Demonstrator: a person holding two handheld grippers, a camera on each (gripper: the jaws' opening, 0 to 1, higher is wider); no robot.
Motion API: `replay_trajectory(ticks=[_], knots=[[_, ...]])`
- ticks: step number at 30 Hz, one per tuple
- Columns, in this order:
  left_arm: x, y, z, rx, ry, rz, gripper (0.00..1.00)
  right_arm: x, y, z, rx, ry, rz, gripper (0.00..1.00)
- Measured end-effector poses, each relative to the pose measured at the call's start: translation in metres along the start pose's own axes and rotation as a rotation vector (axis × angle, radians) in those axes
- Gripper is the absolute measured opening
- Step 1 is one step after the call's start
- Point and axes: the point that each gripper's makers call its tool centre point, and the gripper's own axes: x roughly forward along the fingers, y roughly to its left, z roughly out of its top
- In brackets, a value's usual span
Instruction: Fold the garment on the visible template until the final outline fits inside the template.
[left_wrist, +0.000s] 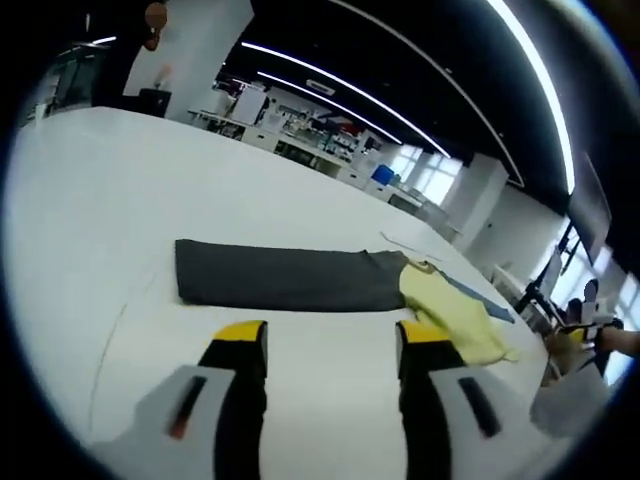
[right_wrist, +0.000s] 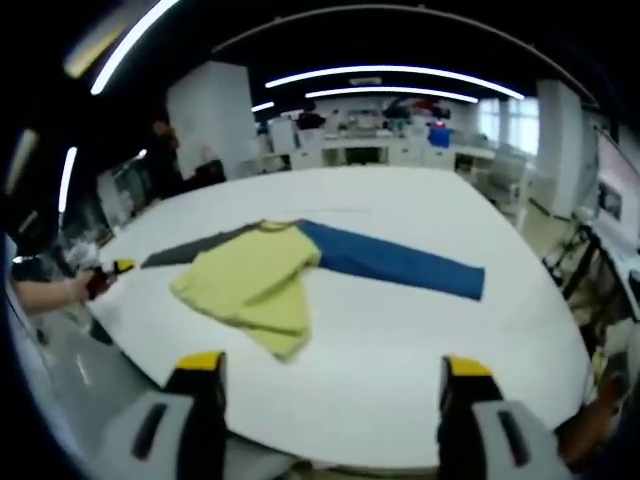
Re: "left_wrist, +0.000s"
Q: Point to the light grey cloth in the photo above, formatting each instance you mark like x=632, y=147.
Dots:
x=570, y=407

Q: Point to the small white box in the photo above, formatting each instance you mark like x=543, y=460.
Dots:
x=39, y=111

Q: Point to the dark screen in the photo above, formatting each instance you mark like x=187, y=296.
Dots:
x=592, y=210

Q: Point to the blue box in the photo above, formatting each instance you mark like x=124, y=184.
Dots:
x=383, y=176

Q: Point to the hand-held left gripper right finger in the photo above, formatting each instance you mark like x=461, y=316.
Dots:
x=450, y=415

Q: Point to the cluttered white workbench row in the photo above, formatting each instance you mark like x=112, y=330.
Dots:
x=310, y=140

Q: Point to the black box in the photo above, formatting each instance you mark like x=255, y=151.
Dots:
x=155, y=102

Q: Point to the blue garment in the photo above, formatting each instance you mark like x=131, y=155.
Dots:
x=487, y=302

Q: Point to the black stand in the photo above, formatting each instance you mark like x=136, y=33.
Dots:
x=542, y=295

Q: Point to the white square pillar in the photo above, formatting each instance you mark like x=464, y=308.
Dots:
x=200, y=60
x=487, y=205

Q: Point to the dark grey garment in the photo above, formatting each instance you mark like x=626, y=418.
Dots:
x=280, y=275

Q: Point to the white board panel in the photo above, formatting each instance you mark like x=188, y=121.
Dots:
x=251, y=106

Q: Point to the ceiling air vent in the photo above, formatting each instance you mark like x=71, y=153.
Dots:
x=321, y=87

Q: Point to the bright window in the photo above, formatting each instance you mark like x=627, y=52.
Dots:
x=425, y=172

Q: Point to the yellow garment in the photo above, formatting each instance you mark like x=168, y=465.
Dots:
x=450, y=310

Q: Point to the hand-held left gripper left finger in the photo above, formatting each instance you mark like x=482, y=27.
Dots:
x=195, y=415

